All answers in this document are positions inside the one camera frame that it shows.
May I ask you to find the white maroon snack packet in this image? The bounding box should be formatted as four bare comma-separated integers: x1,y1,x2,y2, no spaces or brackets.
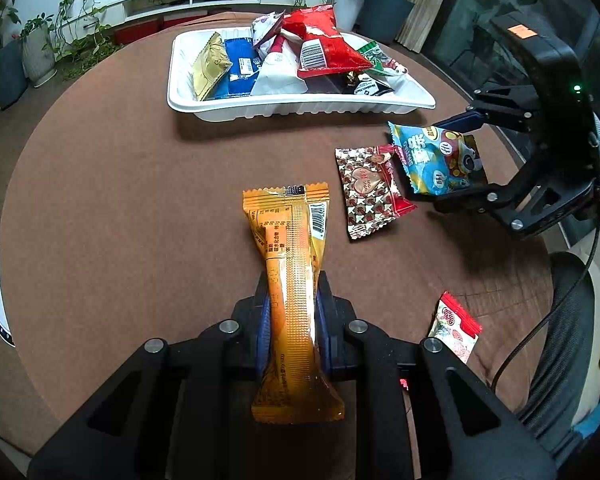
250,10,287,56

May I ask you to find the green snack packet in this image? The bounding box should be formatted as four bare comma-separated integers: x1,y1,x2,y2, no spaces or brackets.
357,42,408,77

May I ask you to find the blue cartoon snack packet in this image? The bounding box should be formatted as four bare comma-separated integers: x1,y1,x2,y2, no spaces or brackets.
387,121,488,196

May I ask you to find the small white red packet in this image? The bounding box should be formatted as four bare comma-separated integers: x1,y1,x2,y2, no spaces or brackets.
426,291,483,365

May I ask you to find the plain blue snack packet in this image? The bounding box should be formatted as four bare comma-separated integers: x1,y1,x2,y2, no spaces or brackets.
215,36,261,98

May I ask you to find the black cable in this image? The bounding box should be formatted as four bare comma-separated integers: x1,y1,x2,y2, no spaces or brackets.
490,207,600,391

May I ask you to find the white plastic tray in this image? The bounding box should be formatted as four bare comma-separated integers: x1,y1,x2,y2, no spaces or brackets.
166,27,437,123

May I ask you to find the wooden slatted panel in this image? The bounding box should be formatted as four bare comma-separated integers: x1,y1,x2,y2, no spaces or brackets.
397,0,463,55

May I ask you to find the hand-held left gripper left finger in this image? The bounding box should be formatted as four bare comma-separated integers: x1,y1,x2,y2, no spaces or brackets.
27,271,272,480

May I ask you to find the black snack packet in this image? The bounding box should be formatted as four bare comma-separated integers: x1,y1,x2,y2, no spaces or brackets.
298,71,397,99

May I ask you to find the brown heart-patterned snack packet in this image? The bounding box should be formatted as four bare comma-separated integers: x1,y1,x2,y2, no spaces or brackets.
335,146,403,242

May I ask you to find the orange snack bar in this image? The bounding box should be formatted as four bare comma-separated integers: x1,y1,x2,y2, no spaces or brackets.
242,183,345,423

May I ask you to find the white plant pot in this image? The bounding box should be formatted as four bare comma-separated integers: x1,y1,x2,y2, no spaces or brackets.
21,27,58,88
330,0,366,31

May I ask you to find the grey mesh chair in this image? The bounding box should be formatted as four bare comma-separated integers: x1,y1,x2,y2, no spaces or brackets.
517,252,600,468

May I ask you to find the dark blue plant pot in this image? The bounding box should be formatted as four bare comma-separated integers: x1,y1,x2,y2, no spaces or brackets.
0,40,28,111
355,0,416,46

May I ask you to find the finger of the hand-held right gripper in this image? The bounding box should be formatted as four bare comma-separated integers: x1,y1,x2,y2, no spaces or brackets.
432,157,600,240
432,85,548,135

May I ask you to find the thin red snack packet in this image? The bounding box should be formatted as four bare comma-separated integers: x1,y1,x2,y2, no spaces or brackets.
375,145,417,217

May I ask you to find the golden yellow snack packet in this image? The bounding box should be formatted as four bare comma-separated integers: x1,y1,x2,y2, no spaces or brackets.
191,32,233,103

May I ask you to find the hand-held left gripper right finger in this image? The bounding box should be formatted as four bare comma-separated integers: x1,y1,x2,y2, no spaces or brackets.
319,271,559,480

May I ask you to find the large red snack packet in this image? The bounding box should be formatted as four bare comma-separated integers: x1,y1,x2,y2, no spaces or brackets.
282,4,376,80

